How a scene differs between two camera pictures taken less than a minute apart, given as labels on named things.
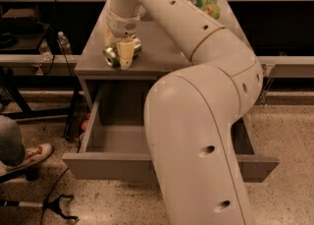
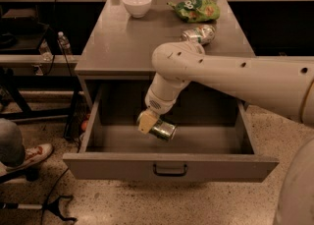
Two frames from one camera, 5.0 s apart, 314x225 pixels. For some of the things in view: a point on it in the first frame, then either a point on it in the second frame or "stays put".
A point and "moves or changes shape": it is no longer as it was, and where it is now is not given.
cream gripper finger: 126,53 -> 146,119
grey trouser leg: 12,152 stays put
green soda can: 112,54 moves or changes shape
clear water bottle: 65,43 stays put
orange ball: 83,126 stays put
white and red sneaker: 33,154 stays put
